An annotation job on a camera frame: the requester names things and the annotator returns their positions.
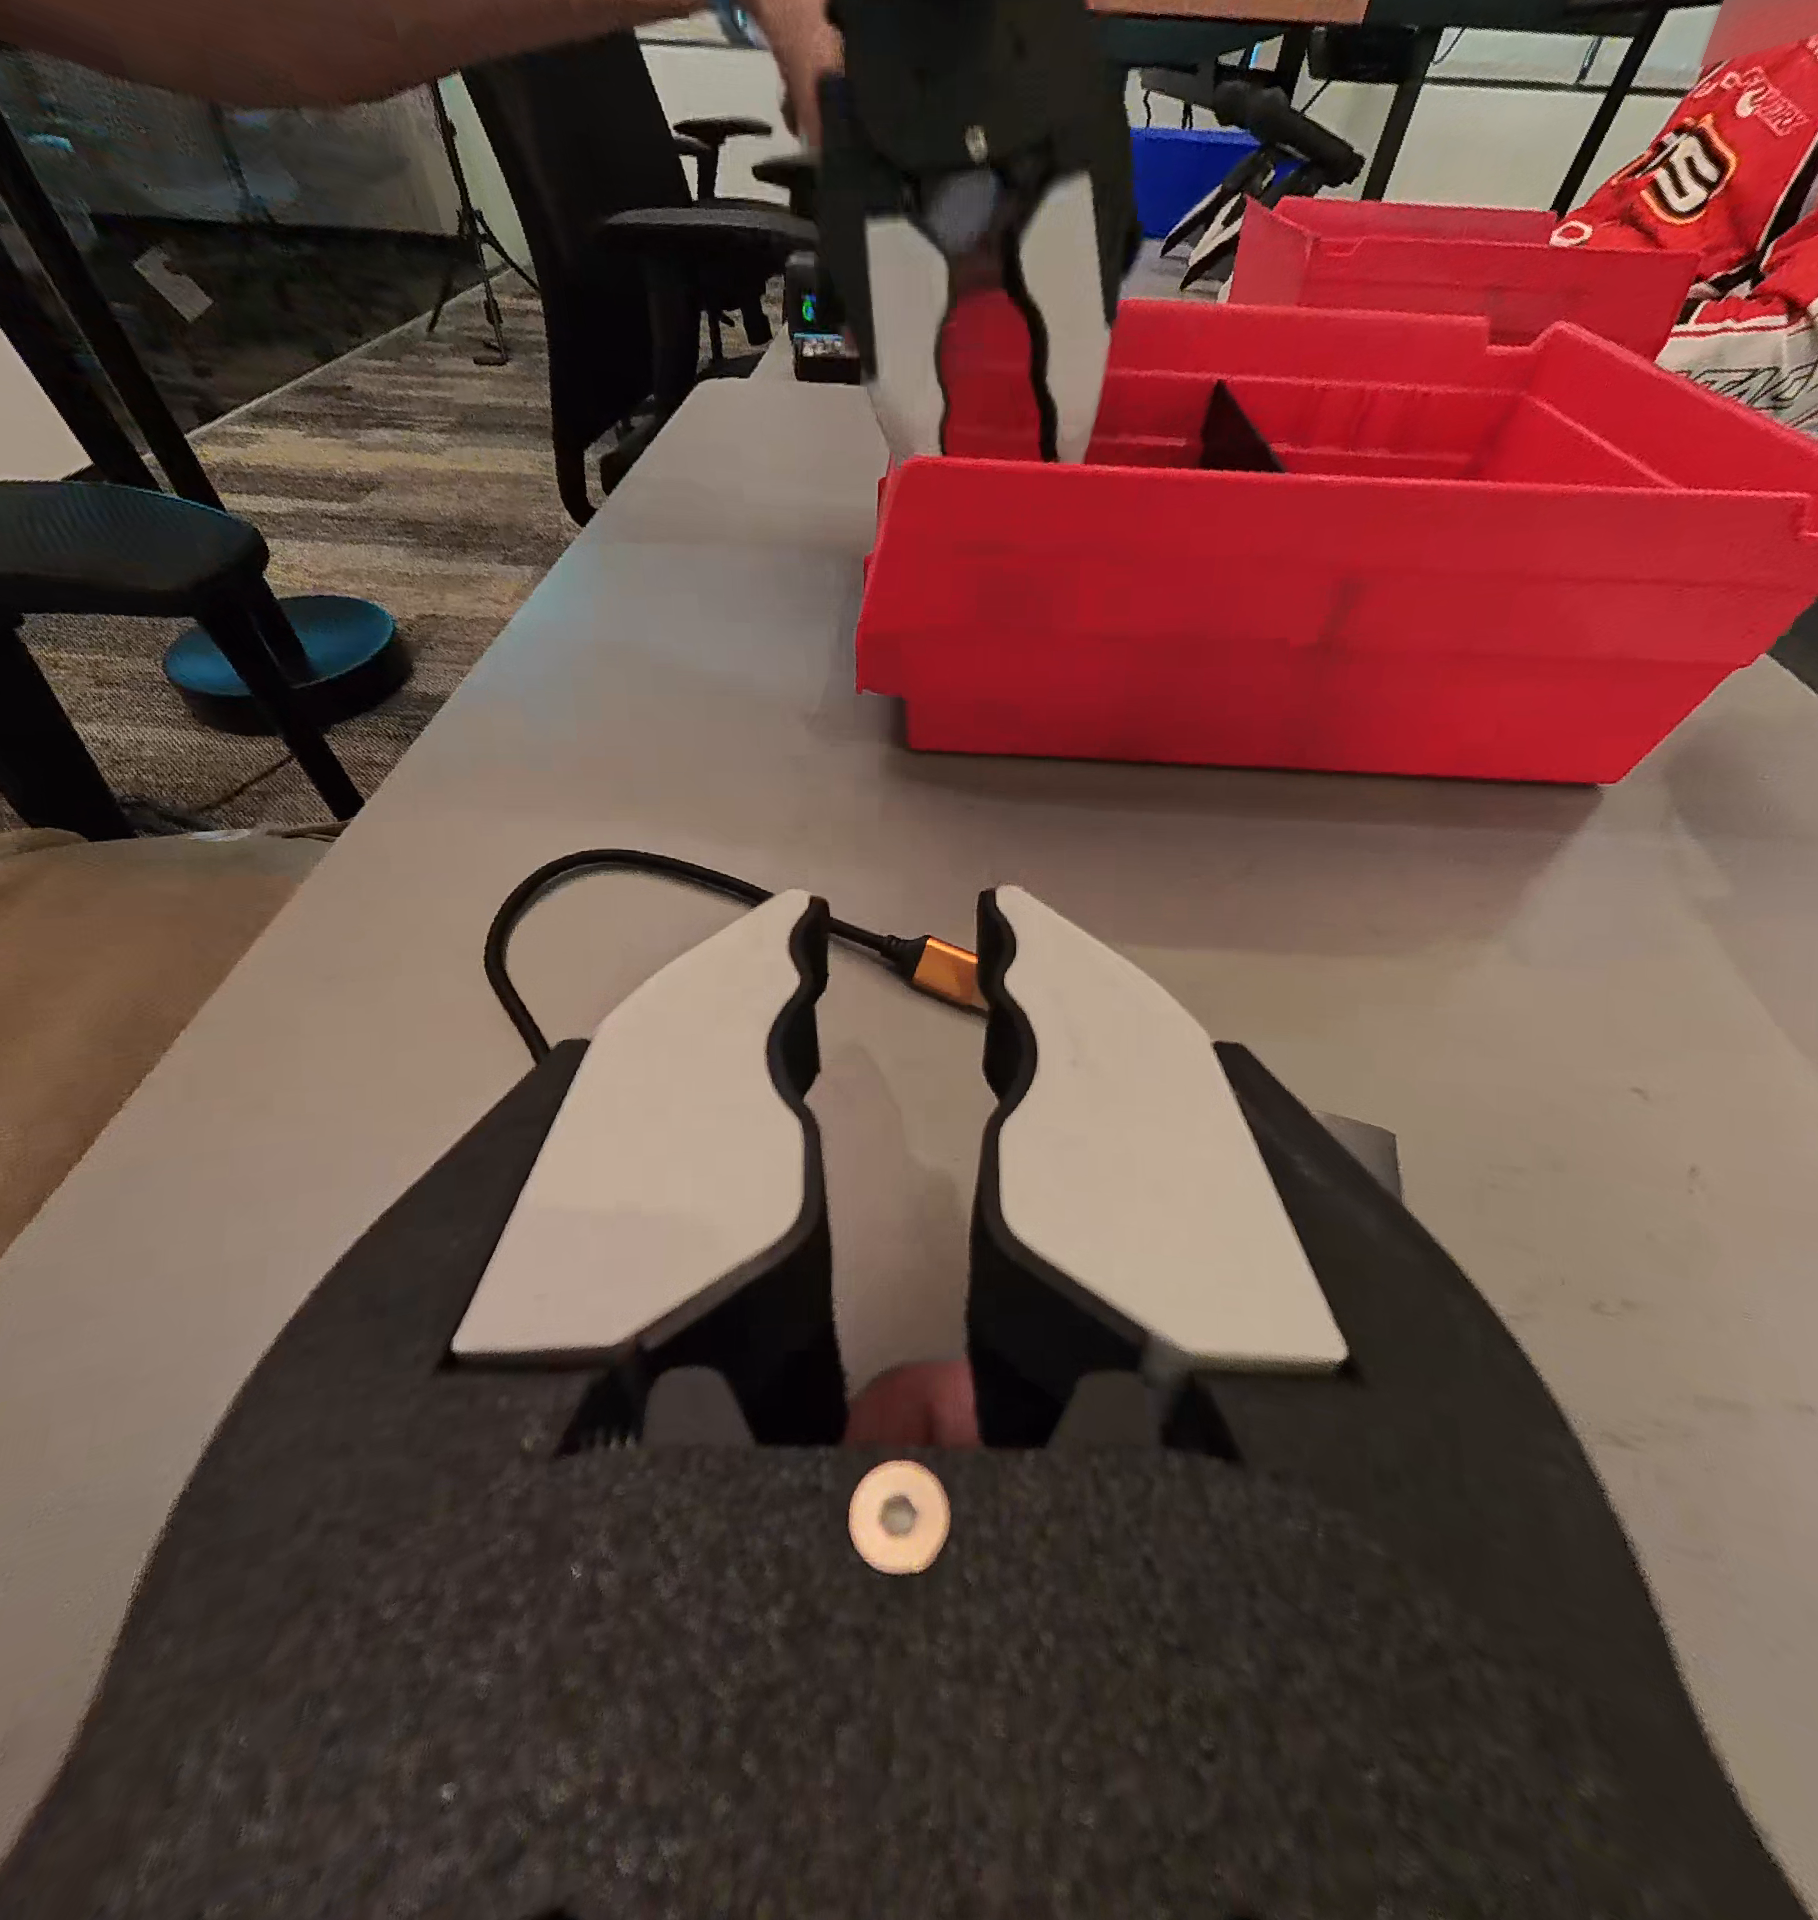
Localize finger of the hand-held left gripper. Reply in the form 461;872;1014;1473
1014;164;1118;464
865;204;957;459

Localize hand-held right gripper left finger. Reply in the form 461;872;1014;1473
446;887;832;1369

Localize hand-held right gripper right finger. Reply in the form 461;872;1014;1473
970;881;1352;1378

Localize black cable orange plugs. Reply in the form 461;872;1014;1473
482;848;990;1059

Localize red plastic bin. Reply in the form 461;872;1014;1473
856;292;1818;789
1225;193;1705;360

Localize person's left forearm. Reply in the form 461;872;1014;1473
0;0;759;109

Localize person's left hand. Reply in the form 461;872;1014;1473
730;0;850;151

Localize small black device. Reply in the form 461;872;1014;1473
786;246;869;386

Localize black bin divider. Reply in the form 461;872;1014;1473
1201;382;1289;477

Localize black office chair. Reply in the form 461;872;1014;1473
458;29;853;526

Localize round blue base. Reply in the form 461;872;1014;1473
164;592;410;737

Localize beige trousers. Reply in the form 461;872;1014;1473
0;831;324;1321

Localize black stool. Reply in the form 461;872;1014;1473
0;479;367;841

